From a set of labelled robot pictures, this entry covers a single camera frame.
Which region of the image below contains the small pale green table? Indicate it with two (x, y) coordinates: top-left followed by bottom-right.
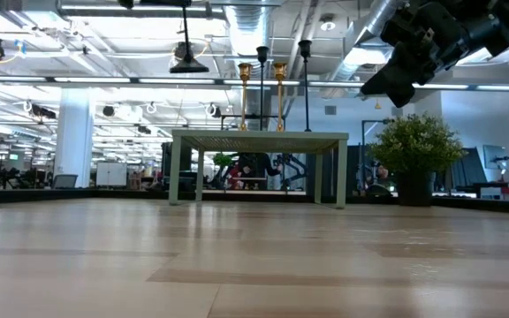
(168, 128), (350, 209)

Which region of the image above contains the white cabinet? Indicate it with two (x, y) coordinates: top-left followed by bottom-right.
(95, 162), (129, 188)

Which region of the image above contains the small green plant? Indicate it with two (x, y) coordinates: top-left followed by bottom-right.
(212, 152), (234, 171)

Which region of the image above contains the gold candlestick holder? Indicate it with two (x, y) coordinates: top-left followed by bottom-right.
(236, 62), (255, 133)
(272, 61), (289, 133)

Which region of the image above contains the white building column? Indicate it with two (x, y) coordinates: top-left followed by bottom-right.
(53, 87), (95, 189)

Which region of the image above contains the person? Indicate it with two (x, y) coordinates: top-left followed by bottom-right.
(235, 152), (283, 190)
(371, 164), (391, 186)

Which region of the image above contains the silver ventilation duct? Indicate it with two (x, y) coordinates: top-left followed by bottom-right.
(324, 0), (404, 85)
(224, 0), (274, 79)

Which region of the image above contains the dark plant pot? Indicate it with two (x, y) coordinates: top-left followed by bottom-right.
(394, 170), (437, 208)

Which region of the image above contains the black angled panel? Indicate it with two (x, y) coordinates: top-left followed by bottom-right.
(448, 147), (489, 185)

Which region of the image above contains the computer monitor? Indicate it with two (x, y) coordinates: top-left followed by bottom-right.
(482, 144), (508, 171)

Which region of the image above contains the green artificial bush plant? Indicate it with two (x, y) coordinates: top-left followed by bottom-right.
(368, 112), (466, 176)

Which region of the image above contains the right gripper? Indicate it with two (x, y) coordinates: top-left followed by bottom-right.
(360, 0), (473, 110)

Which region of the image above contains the black table edge frame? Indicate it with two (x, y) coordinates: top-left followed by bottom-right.
(0, 186), (509, 216)

